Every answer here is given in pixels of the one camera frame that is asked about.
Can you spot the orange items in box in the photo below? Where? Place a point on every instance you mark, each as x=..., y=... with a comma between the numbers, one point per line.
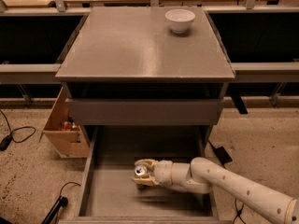
x=69, y=126

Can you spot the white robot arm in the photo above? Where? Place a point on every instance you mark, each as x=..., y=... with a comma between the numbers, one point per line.
x=201, y=174

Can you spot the redbull can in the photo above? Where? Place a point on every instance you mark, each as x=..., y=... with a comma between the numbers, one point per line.
x=139, y=171

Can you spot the cardboard box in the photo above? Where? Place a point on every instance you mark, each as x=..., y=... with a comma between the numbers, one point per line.
x=68, y=144

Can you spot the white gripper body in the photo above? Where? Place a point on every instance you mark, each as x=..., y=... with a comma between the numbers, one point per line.
x=163, y=172

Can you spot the grey drawer cabinet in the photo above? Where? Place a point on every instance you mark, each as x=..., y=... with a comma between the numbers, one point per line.
x=154, y=93

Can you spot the black power adapter right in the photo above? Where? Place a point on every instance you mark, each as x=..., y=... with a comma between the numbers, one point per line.
x=223, y=157

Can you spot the white ceramic bowl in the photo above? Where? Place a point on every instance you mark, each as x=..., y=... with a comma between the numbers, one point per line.
x=179, y=20

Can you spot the open grey middle drawer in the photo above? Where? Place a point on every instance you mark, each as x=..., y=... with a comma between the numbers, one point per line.
x=108, y=194

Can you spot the closed grey top drawer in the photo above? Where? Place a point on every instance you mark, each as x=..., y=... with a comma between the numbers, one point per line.
x=145, y=112

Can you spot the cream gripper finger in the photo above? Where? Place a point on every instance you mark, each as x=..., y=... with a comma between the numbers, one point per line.
x=146, y=181
x=148, y=163

